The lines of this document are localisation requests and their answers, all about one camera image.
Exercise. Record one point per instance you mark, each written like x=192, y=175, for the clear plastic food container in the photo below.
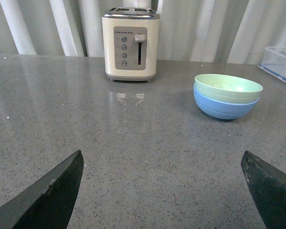
x=274, y=62

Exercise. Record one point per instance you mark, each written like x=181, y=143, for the green bowl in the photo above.
x=226, y=88

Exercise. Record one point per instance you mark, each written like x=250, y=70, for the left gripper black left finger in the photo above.
x=49, y=202

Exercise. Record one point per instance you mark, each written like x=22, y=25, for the cream toaster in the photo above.
x=130, y=40

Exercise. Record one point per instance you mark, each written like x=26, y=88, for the blue bowl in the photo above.
x=221, y=110

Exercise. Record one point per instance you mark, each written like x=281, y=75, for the white curtain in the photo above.
x=225, y=31

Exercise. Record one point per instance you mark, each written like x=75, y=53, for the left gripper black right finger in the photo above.
x=267, y=186

